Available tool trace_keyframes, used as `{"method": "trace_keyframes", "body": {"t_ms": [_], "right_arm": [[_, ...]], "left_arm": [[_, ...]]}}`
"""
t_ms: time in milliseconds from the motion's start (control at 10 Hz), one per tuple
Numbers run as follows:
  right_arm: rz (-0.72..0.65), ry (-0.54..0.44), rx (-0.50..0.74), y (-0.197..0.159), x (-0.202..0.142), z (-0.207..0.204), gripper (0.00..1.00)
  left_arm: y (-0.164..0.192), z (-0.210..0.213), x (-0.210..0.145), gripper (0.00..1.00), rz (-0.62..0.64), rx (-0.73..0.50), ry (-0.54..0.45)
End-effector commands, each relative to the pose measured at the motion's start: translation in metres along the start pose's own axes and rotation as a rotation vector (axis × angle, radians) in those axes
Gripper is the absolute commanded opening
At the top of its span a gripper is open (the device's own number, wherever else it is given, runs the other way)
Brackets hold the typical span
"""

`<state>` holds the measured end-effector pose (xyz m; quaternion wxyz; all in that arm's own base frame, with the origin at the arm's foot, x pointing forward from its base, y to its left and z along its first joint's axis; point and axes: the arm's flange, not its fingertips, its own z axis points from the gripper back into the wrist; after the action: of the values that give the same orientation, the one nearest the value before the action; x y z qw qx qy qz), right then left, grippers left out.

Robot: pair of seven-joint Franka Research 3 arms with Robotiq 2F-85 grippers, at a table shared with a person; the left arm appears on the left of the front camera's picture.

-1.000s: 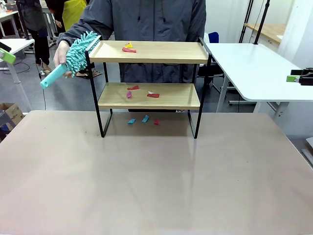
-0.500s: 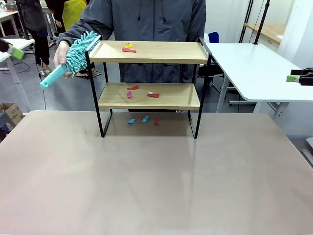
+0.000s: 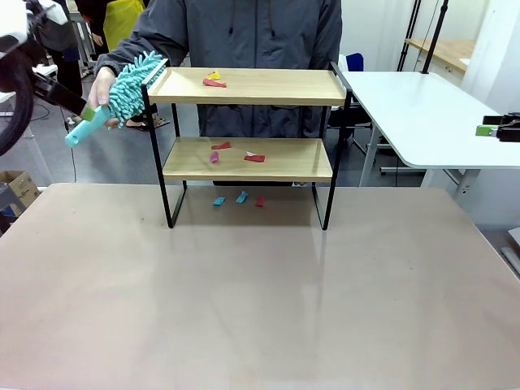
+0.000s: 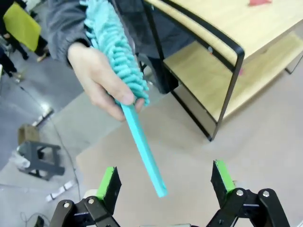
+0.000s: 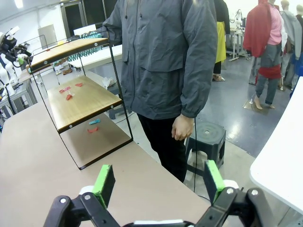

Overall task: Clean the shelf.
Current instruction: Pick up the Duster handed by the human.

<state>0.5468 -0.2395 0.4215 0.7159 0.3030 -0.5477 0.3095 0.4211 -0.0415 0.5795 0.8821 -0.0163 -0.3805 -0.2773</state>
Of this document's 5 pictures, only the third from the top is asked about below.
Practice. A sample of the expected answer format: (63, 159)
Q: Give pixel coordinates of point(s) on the person in black clothes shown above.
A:
(91, 20)

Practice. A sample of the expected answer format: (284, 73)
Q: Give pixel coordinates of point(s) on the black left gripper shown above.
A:
(48, 90)

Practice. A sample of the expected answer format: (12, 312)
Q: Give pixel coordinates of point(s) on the white floor base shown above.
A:
(512, 252)

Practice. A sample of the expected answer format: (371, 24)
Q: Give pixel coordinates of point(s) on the light wooden table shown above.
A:
(451, 50)

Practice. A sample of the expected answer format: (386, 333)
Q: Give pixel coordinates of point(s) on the black tripod stand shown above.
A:
(408, 36)
(434, 36)

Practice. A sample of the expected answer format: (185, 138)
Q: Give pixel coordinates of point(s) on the person in yellow apron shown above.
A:
(122, 20)

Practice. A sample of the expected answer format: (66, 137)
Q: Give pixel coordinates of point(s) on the person's right forearm grey sleeve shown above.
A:
(122, 48)

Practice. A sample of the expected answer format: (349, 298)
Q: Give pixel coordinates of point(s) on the two-tier wooden black-frame shelf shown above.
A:
(243, 162)

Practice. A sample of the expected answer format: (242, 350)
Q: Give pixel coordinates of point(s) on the teal paper scrap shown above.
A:
(218, 201)

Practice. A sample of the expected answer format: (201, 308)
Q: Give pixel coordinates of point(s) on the blue office chair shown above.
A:
(354, 63)

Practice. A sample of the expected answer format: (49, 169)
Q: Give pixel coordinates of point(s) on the person in dark clothes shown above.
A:
(67, 69)

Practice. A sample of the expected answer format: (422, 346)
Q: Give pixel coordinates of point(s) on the blue paper scrap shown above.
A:
(242, 197)

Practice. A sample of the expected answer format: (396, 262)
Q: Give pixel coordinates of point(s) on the person in grey jacket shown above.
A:
(264, 36)

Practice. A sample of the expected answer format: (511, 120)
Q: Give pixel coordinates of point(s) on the cardboard box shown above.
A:
(20, 189)

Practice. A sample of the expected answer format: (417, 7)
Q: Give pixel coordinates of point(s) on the long red paper scrap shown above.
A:
(214, 83)

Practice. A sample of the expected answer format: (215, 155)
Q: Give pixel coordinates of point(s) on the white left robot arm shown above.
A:
(10, 24)

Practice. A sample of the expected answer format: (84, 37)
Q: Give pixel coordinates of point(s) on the white side table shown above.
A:
(426, 118)

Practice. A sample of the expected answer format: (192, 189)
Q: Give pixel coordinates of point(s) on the magenta paper scrap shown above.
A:
(213, 157)

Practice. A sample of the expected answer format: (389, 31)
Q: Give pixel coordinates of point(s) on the red and white paper scrap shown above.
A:
(255, 158)

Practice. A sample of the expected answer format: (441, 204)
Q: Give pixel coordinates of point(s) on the person's right hand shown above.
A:
(99, 91)

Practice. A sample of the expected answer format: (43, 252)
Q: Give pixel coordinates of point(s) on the small red paper scrap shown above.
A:
(260, 202)

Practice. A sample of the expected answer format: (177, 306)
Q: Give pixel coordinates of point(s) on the teal microfibre duster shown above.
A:
(126, 89)

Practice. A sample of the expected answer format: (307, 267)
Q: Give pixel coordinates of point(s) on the yellow paper scrap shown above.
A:
(214, 74)

